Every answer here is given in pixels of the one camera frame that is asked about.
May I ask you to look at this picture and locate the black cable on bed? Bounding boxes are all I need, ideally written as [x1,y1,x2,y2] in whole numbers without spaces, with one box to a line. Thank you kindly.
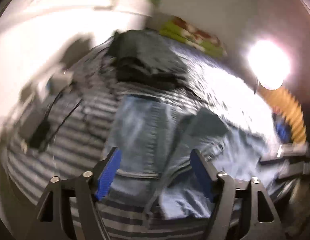
[44,84,96,153]

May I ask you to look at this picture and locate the white power strip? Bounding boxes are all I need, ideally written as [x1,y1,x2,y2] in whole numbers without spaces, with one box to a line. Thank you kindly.
[20,72,73,105]

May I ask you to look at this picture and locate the striped blue white bedsheet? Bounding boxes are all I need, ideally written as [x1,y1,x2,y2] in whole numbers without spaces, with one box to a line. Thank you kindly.
[2,32,291,240]

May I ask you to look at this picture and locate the green floral folded blanket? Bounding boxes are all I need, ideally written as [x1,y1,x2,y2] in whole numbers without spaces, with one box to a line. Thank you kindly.
[159,16,227,58]

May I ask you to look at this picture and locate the blue denim jeans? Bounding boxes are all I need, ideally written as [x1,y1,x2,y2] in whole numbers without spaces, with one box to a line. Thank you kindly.
[104,95,281,219]

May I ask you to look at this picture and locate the wooden slatted bed rail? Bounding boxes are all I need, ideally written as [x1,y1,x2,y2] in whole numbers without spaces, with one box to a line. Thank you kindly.
[257,85,307,143]

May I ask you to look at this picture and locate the bright round lamp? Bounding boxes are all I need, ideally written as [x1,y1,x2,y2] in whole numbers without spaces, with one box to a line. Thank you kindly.
[247,40,291,90]

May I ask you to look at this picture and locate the black power adapter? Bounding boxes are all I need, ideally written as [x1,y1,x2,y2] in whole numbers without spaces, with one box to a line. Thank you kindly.
[28,120,50,152]

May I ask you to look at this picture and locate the folded dark grey garment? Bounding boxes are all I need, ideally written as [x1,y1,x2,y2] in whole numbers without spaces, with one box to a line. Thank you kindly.
[107,30,189,90]

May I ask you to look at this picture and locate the blue cloth item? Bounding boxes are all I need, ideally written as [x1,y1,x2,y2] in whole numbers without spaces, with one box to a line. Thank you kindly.
[274,121,291,144]

